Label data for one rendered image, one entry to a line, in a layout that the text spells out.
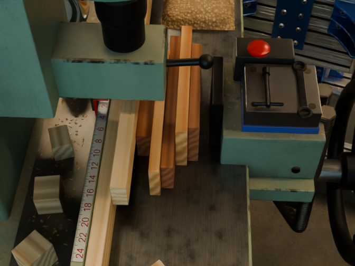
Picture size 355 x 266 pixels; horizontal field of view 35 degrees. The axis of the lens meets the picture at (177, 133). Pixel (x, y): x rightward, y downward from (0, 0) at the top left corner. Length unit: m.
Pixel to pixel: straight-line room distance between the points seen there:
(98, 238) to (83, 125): 0.33
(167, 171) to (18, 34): 0.25
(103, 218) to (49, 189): 0.18
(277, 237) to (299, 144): 1.03
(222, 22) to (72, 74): 0.35
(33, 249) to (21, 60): 0.27
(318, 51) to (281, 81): 0.78
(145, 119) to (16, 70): 0.20
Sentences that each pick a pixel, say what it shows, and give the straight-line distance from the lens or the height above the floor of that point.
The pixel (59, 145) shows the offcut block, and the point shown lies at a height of 0.83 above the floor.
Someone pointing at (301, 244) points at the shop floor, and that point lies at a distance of 1.77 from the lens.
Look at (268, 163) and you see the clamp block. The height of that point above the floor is 0.91.
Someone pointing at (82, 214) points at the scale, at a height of 0.96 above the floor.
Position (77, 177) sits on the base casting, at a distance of 0.91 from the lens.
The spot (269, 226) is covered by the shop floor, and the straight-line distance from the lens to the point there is 1.79.
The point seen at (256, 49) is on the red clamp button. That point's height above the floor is 1.02.
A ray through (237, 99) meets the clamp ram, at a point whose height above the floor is 0.96.
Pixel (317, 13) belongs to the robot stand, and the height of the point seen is 0.63.
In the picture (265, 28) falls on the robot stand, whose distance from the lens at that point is 1.53.
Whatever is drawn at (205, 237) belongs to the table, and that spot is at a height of 0.90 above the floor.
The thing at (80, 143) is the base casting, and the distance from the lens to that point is 0.95.
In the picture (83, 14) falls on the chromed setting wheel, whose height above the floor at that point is 1.01.
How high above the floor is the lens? 1.55
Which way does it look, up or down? 52 degrees down
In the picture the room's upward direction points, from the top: straight up
